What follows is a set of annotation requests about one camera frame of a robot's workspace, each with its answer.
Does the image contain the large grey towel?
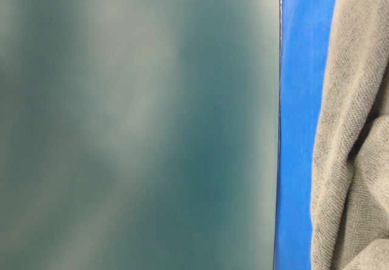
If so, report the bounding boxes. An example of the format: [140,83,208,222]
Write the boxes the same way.
[311,0,388,269]

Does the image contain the blue table cloth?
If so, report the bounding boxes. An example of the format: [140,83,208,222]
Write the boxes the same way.
[274,0,336,269]

